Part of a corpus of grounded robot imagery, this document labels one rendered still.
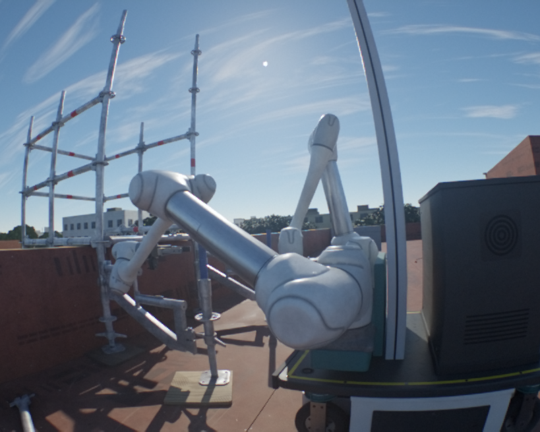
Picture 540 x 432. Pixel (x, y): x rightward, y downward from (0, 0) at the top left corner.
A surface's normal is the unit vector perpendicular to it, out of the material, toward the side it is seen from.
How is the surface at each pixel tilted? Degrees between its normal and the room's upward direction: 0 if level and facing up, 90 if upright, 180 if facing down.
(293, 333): 92
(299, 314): 97
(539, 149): 90
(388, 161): 90
